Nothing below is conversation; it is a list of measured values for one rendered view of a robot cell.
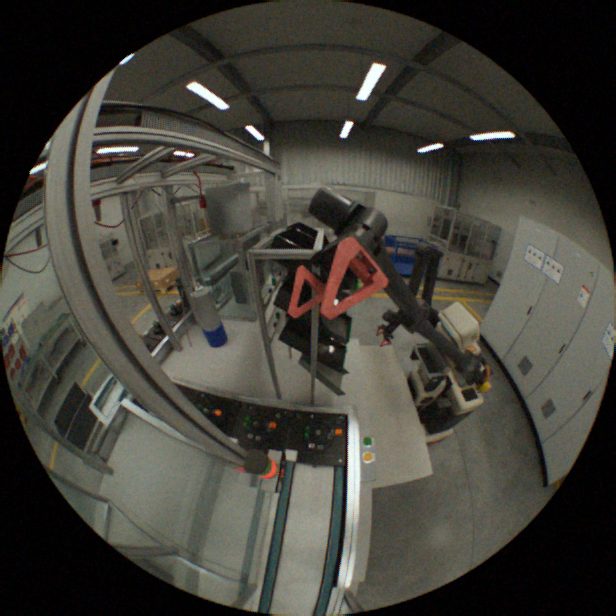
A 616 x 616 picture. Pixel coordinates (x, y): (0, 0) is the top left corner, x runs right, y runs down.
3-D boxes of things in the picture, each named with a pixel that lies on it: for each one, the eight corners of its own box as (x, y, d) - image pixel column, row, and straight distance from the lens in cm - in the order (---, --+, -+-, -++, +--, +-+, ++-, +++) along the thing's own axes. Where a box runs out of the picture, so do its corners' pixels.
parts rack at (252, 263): (319, 357, 120) (326, 228, 78) (315, 409, 101) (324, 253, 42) (288, 355, 122) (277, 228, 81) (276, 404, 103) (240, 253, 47)
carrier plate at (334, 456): (344, 414, 91) (345, 413, 89) (344, 465, 85) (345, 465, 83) (293, 411, 91) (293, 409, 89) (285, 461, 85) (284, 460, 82)
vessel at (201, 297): (224, 320, 138) (210, 273, 121) (215, 333, 129) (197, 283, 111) (209, 319, 146) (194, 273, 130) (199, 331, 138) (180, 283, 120)
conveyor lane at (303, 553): (341, 421, 99) (344, 414, 90) (329, 580, 106) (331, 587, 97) (286, 416, 100) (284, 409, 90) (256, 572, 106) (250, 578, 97)
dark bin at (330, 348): (344, 349, 82) (353, 340, 77) (340, 372, 74) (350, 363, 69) (289, 319, 78) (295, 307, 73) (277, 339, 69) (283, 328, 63)
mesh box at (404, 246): (415, 268, 618) (422, 238, 597) (429, 281, 547) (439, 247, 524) (378, 265, 562) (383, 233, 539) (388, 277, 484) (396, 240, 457)
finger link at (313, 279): (283, 297, 21) (326, 245, 25) (270, 301, 28) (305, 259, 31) (324, 332, 23) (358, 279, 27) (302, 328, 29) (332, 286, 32)
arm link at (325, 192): (375, 234, 42) (355, 264, 38) (331, 207, 43) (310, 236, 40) (394, 207, 31) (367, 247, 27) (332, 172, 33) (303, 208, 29)
